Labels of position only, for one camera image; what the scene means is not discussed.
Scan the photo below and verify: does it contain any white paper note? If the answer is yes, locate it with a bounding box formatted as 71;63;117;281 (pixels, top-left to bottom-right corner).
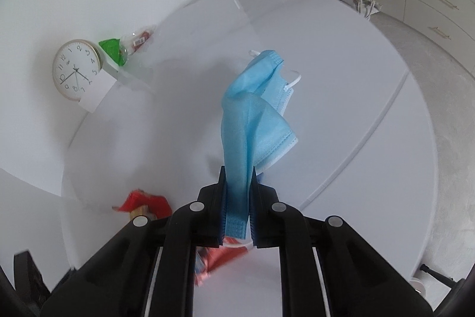
79;59;119;113

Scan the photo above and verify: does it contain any yellow brown wrapper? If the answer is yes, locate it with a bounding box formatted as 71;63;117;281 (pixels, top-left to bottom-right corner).
128;206;156;222

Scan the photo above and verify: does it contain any red crumpled wrapper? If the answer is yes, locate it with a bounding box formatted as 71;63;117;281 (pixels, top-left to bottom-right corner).
112;190;171;219

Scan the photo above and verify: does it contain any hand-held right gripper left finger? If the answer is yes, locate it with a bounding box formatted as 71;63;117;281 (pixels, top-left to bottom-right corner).
41;166;227;317

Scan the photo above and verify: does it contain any red wrapper with white strap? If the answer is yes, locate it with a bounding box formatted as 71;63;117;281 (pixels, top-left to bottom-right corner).
200;237;257;273

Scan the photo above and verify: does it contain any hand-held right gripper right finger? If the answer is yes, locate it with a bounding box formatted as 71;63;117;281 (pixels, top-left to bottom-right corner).
248;168;435;317

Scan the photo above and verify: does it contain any black metal stand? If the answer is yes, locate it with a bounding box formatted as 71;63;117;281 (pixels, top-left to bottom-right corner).
419;264;466;288

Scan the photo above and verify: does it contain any beige tote bag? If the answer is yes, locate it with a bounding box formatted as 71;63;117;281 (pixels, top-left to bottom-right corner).
341;0;384;20

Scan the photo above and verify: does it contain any white round wall clock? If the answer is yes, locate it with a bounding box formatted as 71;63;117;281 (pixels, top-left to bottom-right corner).
51;39;102;102

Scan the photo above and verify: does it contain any small pink wrapper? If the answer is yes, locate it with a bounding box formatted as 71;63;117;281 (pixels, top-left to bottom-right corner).
195;265;216;286

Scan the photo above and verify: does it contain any green packet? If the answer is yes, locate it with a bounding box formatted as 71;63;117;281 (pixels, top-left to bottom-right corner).
98;38;129;67

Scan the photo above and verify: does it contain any clear packet with red label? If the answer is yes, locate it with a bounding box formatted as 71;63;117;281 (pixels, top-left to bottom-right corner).
119;25;156;56

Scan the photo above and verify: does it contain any blue face mask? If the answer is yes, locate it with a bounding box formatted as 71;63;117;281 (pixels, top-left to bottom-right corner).
221;50;302;239

